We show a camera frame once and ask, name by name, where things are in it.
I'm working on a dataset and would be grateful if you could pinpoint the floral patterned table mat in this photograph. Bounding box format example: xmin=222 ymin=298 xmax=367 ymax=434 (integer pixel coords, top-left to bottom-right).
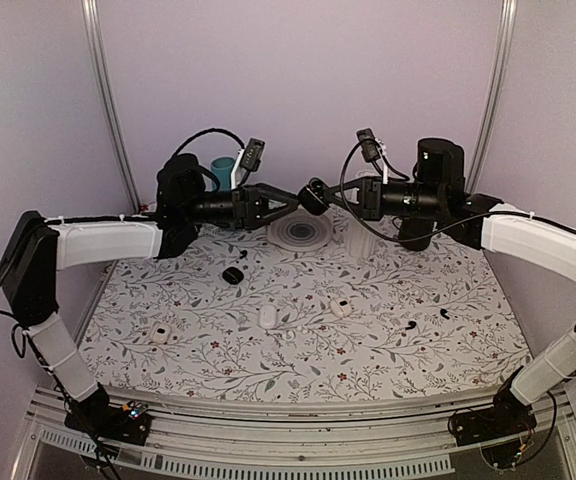
xmin=80 ymin=210 xmax=531 ymax=403

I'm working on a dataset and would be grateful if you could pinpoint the beige earbud charging case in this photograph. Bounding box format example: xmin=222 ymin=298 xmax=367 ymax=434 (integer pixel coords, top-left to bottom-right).
xmin=329 ymin=298 xmax=353 ymax=318

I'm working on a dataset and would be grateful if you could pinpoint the teal cup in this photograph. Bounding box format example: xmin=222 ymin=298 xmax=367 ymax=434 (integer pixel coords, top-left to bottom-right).
xmin=210 ymin=157 xmax=235 ymax=191

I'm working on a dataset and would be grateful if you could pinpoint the right aluminium frame post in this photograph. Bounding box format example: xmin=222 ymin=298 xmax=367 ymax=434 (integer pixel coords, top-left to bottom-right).
xmin=466 ymin=0 xmax=518 ymax=192

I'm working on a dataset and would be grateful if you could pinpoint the black earbud case gold trim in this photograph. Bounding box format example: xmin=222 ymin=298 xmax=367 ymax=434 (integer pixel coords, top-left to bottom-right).
xmin=298 ymin=177 xmax=329 ymax=216

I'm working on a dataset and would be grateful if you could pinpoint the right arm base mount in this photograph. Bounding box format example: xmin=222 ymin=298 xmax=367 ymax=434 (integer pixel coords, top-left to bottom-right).
xmin=447 ymin=385 xmax=537 ymax=470

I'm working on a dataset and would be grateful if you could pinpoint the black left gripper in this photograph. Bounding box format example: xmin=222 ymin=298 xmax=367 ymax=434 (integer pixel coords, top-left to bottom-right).
xmin=184 ymin=182 xmax=301 ymax=229

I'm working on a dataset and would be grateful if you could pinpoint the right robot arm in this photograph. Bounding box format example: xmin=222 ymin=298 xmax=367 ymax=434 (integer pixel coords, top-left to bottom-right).
xmin=322 ymin=138 xmax=576 ymax=436

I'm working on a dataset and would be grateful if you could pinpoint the white open earbud case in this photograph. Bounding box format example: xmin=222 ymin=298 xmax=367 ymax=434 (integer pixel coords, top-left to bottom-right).
xmin=150 ymin=324 xmax=172 ymax=345

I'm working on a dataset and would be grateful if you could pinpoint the grey spiral plate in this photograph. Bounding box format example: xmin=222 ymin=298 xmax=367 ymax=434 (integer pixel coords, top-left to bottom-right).
xmin=266 ymin=210 xmax=333 ymax=253

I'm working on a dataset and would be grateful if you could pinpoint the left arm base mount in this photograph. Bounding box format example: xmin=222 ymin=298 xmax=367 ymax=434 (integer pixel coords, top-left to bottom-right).
xmin=64 ymin=386 xmax=153 ymax=446

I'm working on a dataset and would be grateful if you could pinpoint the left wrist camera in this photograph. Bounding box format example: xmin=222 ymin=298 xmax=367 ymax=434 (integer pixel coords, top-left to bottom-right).
xmin=230 ymin=138 xmax=265 ymax=190

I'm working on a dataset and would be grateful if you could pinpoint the small black earbud case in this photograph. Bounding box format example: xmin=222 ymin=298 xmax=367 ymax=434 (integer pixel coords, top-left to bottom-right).
xmin=222 ymin=267 xmax=244 ymax=285

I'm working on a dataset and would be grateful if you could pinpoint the white ribbed vase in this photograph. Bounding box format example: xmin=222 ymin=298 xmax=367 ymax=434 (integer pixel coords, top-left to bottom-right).
xmin=344 ymin=219 xmax=377 ymax=258

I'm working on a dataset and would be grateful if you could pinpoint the aluminium front rail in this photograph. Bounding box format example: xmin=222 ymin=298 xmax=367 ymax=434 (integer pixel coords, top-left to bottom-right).
xmin=12 ymin=384 xmax=576 ymax=480

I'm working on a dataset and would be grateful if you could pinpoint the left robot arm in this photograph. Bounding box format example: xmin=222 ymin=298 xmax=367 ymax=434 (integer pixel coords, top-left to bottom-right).
xmin=0 ymin=153 xmax=299 ymax=434

